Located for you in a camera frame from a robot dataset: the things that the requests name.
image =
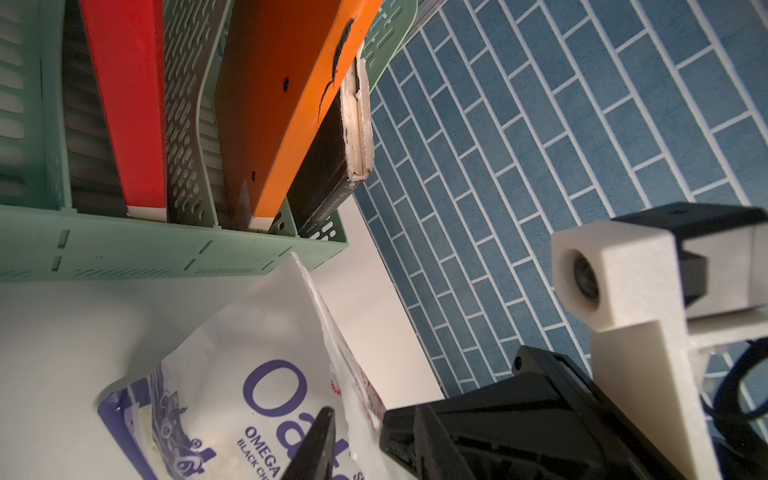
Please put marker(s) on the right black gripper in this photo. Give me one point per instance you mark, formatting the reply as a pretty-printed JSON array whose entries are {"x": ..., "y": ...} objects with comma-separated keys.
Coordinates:
[{"x": 547, "y": 421}]

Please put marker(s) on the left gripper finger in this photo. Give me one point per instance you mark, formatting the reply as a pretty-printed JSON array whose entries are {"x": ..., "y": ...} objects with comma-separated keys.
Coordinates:
[{"x": 314, "y": 459}]

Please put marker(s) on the white purple oats bag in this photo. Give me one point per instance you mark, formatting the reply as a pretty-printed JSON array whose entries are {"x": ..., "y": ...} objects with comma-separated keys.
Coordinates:
[{"x": 237, "y": 398}]

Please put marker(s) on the black worn book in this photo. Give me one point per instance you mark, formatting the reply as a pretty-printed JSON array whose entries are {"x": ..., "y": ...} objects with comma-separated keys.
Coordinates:
[{"x": 340, "y": 157}]

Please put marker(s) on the mint green file organizer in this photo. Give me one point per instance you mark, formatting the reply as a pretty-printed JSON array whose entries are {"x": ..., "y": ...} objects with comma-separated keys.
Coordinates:
[{"x": 63, "y": 213}]

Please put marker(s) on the orange folder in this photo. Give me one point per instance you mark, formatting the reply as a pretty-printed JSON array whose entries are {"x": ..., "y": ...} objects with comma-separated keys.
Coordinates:
[{"x": 283, "y": 65}]

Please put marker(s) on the red folder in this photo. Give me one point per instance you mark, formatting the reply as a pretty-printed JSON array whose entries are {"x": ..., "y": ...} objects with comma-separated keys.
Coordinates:
[{"x": 125, "y": 40}]

